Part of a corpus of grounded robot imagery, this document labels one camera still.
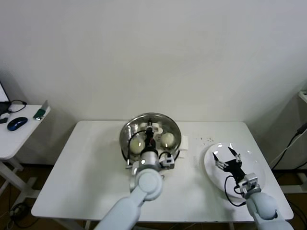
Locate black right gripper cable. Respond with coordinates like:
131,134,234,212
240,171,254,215
224,175,248,207

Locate brown crumbs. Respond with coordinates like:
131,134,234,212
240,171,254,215
193,136,214,146

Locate black looped cable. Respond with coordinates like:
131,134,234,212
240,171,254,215
8,99,27,113

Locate black wall power cable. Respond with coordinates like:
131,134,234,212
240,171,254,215
268,121,307,170

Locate blue computer mouse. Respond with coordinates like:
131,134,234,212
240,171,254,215
7,116,28,131

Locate white steamed baozi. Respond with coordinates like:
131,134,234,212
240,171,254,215
129,138,145,154
160,133,175,148

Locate black laptop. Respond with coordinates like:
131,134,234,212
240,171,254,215
0,80,12,115

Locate white side table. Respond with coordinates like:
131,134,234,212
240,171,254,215
0,103,51,202

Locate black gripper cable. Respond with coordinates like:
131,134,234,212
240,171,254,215
126,130,147,170
224,175,248,207

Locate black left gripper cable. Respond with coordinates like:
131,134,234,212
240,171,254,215
126,130,147,170

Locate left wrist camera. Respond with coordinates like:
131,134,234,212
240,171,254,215
159,153,175,170

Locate white round plate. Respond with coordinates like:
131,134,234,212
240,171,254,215
203,142,267,199

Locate white shelf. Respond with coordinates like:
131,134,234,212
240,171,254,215
298,90,307,106

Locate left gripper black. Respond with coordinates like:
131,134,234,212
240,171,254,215
143,118,158,151

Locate glass lid cream handle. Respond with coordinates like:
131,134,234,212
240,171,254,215
119,112,182,166

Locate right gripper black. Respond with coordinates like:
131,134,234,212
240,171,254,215
212,146,248,184

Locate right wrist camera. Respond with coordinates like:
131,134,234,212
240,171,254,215
237,172,261,196

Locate small black white device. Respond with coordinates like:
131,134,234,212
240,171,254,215
0,112,12,124

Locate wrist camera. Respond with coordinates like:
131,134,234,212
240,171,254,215
159,153,175,170
237,172,261,196

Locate steel steamer pot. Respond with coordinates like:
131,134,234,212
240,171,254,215
119,134,190,178

